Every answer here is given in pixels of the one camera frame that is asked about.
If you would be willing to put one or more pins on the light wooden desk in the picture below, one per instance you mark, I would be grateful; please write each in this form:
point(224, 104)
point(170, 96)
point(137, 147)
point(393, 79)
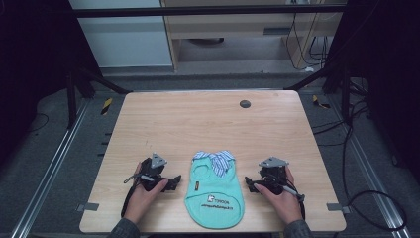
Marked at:
point(231, 24)

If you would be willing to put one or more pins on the grey table bracket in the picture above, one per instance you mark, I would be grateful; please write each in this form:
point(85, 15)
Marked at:
point(337, 207)
point(87, 207)

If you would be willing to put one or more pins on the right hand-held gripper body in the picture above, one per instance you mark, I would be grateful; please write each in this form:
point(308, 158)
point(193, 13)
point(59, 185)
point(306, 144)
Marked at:
point(273, 175)

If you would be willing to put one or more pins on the black curtain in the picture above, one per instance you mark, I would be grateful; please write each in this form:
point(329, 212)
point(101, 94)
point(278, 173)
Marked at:
point(389, 82)
point(33, 66)

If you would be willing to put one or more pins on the aluminium floor rail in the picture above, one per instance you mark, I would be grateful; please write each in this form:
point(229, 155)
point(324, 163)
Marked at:
point(373, 175)
point(49, 168)

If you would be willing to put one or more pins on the teal pet shirt striped collar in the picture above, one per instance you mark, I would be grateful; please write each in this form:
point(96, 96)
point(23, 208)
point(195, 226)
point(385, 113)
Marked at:
point(214, 195)

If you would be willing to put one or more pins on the black metal stand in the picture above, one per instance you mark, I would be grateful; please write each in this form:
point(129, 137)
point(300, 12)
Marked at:
point(345, 95)
point(71, 99)

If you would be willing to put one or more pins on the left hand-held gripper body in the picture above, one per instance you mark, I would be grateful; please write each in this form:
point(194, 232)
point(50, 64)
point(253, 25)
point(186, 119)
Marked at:
point(152, 170)

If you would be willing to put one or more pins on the person's right hand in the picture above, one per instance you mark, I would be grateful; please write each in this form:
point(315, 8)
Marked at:
point(284, 206)

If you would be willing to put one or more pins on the white cabinet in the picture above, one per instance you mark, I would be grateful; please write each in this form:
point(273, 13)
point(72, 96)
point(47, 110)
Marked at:
point(125, 43)

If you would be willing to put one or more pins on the person's left hand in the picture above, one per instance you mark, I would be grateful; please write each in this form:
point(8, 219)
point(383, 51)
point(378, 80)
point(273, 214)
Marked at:
point(140, 201)

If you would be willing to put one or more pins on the black horizontal frame bar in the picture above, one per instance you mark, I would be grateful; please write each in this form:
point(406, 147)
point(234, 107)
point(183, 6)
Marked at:
point(198, 12)

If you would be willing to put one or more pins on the yellow black hazard tape strip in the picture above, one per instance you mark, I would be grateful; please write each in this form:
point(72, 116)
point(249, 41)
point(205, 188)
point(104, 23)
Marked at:
point(106, 106)
point(319, 102)

